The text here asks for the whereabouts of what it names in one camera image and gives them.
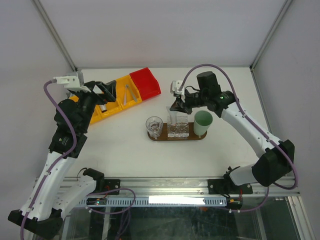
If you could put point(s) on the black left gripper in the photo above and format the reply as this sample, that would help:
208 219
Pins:
108 89

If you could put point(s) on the oval wooden tray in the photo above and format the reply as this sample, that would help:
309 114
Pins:
164 135

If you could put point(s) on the white toothpaste tube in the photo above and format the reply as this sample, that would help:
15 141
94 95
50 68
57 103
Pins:
103 108
172 116

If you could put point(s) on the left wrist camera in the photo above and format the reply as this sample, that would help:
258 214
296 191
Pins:
73 81

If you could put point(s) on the clear compartment organizer box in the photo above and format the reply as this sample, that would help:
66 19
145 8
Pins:
179 129

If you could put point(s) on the red plastic bin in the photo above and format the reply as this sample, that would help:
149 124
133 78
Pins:
146 83

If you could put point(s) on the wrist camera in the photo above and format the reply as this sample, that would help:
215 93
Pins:
177 88
73 81

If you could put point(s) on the white slotted cable duct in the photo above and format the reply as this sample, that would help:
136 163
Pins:
155 201

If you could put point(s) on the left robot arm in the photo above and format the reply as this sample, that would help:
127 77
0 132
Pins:
44 212

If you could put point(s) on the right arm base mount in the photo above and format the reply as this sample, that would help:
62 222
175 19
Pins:
225 187

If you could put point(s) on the pale green cup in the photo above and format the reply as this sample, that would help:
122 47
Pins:
202 121

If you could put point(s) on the aluminium frame post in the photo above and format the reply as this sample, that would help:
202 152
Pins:
54 34
277 21

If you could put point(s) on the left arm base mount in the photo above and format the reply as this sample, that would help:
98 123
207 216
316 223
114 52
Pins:
102 184

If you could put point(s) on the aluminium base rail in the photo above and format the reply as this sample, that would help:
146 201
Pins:
148 186

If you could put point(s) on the left aluminium frame post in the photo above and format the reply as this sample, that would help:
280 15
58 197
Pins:
54 34

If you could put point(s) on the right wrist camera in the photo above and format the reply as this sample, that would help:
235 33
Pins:
177 88

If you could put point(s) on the empty yellow bin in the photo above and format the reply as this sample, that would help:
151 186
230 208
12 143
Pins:
97 115

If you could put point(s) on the yellow toothbrush bin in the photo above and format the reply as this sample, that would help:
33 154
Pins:
127 92

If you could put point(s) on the clear plastic cup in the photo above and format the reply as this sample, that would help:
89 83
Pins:
154 126

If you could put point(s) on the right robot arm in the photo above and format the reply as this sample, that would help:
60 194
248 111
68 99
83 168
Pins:
275 157

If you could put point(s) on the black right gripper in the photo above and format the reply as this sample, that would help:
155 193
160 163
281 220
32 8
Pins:
178 105

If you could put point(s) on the right aluminium frame post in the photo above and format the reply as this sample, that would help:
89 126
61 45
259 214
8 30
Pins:
277 21

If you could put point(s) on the yellow toothpaste bin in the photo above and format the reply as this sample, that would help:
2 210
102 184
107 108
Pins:
112 108

